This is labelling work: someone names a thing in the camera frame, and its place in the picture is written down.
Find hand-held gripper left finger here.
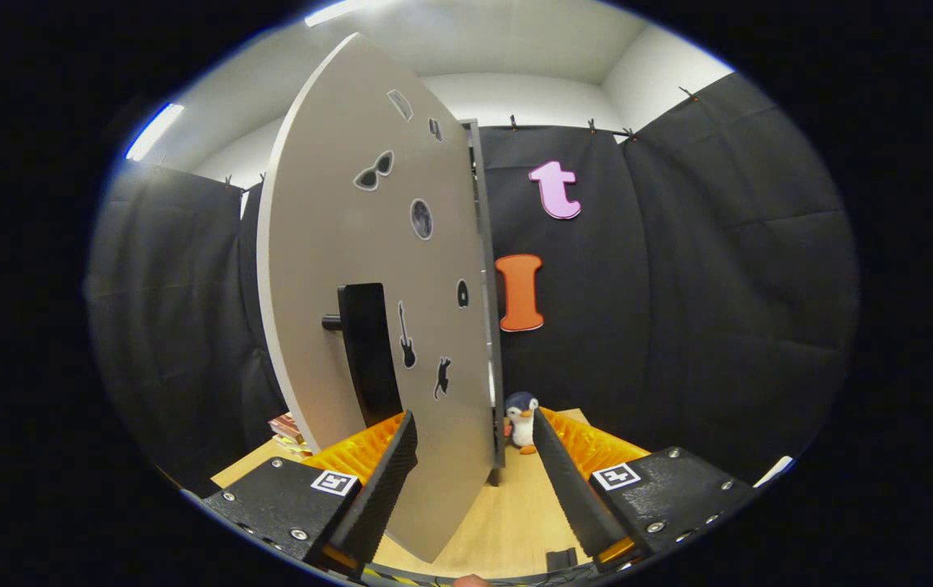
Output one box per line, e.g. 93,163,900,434
202,410,419,573

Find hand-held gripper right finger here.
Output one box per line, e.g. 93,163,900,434
532,408,763,571

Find black door handle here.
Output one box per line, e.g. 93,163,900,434
322,283,405,430

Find dark grey shoe cabinet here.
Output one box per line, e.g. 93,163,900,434
461,119,510,488

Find beige shoe cabinet door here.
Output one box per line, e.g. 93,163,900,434
257,33,493,563

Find penguin plush toy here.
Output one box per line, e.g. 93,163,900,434
503,391,542,456

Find white side table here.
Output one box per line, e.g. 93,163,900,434
752,455,795,488

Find black backdrop cloth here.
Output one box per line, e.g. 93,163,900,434
83,72,860,490

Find narrow ceiling light strip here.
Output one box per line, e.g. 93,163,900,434
126,102,187,162

